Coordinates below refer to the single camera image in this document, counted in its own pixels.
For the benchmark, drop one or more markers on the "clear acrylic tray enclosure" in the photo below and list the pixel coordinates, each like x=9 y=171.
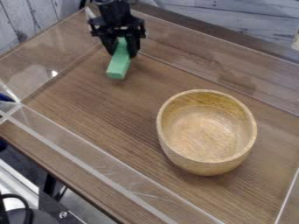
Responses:
x=86 y=127

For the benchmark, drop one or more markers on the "brown wooden bowl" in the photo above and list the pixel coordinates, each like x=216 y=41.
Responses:
x=208 y=131

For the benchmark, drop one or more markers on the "blue object at edge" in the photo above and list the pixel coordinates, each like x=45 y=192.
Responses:
x=6 y=98

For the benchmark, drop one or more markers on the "black table leg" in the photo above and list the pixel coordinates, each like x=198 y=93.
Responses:
x=50 y=184

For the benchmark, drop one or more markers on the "green rectangular block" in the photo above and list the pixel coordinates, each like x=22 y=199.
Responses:
x=121 y=61

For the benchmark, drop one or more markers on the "grey metal base plate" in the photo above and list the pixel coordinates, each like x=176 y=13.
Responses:
x=53 y=207

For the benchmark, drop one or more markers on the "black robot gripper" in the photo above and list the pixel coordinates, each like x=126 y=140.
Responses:
x=117 y=22

